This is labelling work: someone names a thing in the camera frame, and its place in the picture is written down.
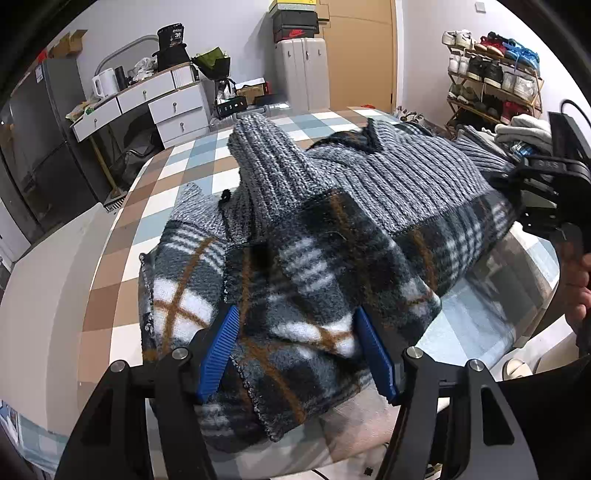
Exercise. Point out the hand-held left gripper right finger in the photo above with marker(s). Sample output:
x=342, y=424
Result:
x=376, y=355

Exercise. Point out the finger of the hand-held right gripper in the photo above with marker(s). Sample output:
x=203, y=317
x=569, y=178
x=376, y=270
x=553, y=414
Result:
x=540, y=217
x=508, y=182

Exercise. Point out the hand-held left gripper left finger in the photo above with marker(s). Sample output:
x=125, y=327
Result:
x=219, y=355

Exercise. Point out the plaid knit cardigan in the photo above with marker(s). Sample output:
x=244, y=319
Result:
x=346, y=184

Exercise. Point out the pile of folded clothes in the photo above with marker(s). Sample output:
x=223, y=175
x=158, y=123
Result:
x=521, y=134

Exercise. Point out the person's right hand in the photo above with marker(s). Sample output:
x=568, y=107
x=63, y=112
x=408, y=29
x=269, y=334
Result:
x=577, y=290

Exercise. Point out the wooden shoe rack with shoes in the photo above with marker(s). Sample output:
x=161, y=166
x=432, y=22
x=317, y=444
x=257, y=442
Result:
x=489, y=74

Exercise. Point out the scattered shoes pile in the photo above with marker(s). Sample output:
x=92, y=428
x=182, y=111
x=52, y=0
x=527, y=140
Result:
x=411, y=117

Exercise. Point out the white slipper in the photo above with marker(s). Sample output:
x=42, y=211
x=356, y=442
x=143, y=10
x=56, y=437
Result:
x=515, y=369

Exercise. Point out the brown blue checked blanket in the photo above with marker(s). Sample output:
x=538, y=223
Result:
x=152, y=184

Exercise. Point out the grey dotted floor rug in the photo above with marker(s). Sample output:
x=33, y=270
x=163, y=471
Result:
x=115, y=201

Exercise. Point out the person's dark clothing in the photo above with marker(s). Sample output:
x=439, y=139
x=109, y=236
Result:
x=554, y=415

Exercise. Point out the wooden door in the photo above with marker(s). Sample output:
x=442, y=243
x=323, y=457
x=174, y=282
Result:
x=360, y=55

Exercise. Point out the dark bag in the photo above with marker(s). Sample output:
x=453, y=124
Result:
x=136, y=154

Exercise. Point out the white upright suitcase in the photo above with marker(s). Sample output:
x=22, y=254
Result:
x=302, y=74

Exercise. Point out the silver ribbed suitcase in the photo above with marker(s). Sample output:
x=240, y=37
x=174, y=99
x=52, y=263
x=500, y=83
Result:
x=226, y=122

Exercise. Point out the white desk with drawers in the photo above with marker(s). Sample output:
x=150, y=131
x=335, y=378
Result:
x=180, y=110

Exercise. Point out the black box with lights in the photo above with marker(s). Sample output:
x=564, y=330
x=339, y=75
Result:
x=232, y=106

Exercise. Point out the black flat tray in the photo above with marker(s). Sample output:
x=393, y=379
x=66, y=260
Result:
x=268, y=98

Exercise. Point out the black shoe box red logo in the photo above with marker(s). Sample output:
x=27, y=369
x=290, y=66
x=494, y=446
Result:
x=295, y=33

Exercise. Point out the brown gift box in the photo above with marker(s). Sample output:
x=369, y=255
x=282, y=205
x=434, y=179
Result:
x=251, y=91

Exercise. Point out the grey refrigerator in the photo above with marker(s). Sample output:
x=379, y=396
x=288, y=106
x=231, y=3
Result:
x=46, y=138

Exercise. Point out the yellow shoe box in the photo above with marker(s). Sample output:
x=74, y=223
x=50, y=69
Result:
x=293, y=4

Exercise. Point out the green wrapped bouquet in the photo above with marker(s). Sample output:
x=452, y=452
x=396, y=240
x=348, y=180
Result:
x=212, y=62

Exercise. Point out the white electric kettle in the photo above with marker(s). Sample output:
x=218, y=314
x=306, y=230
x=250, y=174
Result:
x=106, y=84

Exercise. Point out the black tumbler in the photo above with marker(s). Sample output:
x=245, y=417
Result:
x=120, y=78

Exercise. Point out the arched mirror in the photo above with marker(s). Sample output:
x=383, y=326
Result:
x=129, y=53

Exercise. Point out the open cardboard box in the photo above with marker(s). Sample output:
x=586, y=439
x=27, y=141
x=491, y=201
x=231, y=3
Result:
x=69, y=44

